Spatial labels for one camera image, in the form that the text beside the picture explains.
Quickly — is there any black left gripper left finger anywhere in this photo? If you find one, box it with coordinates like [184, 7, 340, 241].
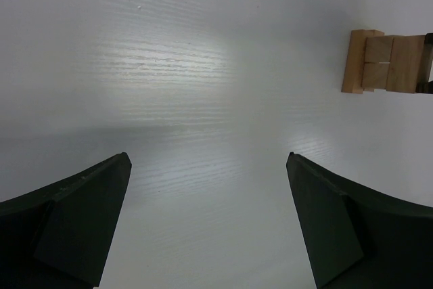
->
[1, 152, 132, 288]

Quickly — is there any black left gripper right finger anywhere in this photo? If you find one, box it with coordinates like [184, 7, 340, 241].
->
[286, 152, 432, 288]

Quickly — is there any long wood block printed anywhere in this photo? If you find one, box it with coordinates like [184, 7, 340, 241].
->
[341, 30, 369, 94]

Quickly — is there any light wood cube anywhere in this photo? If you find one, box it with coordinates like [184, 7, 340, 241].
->
[361, 63, 390, 89]
[365, 36, 394, 64]

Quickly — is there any long wood block plain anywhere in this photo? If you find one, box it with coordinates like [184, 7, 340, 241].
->
[363, 30, 385, 92]

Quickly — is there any wide light wood block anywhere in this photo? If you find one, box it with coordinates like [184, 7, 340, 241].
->
[386, 35, 425, 93]

